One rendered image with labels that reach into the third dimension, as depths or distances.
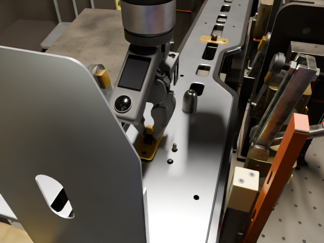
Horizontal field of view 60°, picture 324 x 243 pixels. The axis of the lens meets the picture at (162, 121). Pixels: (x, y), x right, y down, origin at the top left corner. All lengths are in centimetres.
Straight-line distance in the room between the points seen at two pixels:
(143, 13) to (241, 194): 28
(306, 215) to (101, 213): 74
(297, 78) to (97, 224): 29
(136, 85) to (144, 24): 8
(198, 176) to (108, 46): 115
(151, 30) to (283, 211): 64
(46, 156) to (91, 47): 139
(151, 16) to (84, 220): 26
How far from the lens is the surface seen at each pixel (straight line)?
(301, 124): 32
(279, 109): 41
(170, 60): 47
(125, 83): 39
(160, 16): 38
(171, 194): 47
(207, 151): 53
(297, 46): 66
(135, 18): 38
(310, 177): 97
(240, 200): 44
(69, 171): 17
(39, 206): 23
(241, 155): 93
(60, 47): 159
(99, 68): 55
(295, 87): 39
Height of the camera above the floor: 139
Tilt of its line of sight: 42 degrees down
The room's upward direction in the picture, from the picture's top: straight up
